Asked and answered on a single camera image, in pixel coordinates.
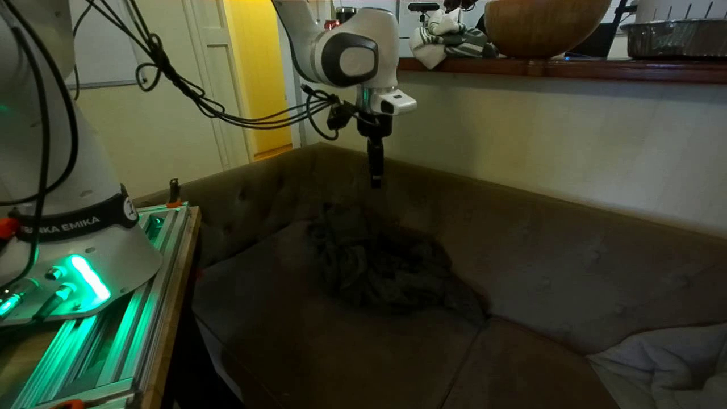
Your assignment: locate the white green striped towel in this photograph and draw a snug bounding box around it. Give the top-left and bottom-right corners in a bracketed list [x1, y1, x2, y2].
[406, 4, 499, 71]

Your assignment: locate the dark crumpled cloth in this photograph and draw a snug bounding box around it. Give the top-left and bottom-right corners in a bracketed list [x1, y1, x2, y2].
[305, 199, 492, 328]

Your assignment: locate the black cup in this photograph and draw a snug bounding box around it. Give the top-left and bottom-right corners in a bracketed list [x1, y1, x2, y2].
[332, 4, 358, 26]

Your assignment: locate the grey-brown tufted couch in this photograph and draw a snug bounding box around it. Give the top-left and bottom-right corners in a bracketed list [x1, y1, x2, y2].
[134, 140, 727, 409]

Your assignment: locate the aluminium frame robot table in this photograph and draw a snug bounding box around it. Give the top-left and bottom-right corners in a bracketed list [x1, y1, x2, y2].
[0, 202, 205, 409]

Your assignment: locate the large wooden bowl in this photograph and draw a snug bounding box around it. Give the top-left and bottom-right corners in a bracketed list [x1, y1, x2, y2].
[483, 0, 614, 60]

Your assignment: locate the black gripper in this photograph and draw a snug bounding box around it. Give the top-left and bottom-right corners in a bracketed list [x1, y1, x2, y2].
[351, 108, 394, 191]

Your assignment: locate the light grey blanket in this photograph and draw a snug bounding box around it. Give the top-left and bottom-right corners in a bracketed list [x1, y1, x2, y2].
[585, 319, 727, 409]

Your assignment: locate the small black clamp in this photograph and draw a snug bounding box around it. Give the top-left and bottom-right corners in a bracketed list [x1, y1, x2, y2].
[166, 177, 187, 211]

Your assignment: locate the yellow door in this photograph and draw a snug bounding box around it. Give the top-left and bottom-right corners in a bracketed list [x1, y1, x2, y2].
[217, 0, 300, 161]

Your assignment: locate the whiteboard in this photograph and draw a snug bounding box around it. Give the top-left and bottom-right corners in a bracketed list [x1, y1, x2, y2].
[70, 0, 148, 90]

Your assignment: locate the dark wooden shelf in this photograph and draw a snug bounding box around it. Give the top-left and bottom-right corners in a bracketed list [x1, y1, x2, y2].
[394, 54, 727, 86]

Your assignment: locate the metal baking pan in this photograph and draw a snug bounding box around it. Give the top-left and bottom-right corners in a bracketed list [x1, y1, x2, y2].
[621, 17, 727, 64]

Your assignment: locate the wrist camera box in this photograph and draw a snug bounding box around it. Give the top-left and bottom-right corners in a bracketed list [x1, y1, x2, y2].
[377, 89, 419, 118]

